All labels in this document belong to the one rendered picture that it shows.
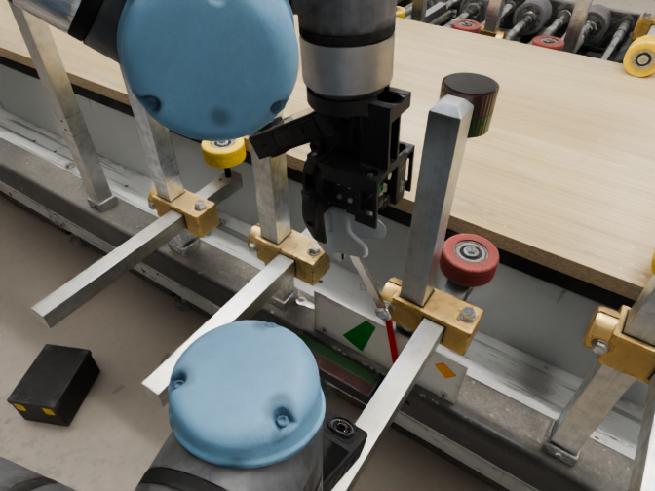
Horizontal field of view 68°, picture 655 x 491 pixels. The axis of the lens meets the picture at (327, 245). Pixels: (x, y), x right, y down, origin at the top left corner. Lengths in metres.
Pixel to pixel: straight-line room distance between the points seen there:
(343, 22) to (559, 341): 0.72
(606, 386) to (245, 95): 0.55
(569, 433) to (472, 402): 0.14
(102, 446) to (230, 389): 1.42
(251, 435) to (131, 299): 1.76
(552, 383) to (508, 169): 0.39
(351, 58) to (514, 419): 0.60
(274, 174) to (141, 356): 1.19
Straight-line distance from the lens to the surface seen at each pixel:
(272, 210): 0.73
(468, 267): 0.69
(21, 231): 2.48
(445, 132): 0.51
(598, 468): 0.83
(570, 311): 0.90
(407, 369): 0.63
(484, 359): 0.96
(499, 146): 0.98
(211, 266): 0.98
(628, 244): 0.83
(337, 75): 0.39
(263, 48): 0.21
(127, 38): 0.21
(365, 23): 0.38
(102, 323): 1.93
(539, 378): 0.97
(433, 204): 0.56
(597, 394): 0.68
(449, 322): 0.67
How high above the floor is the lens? 1.38
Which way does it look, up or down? 43 degrees down
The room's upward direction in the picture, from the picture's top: straight up
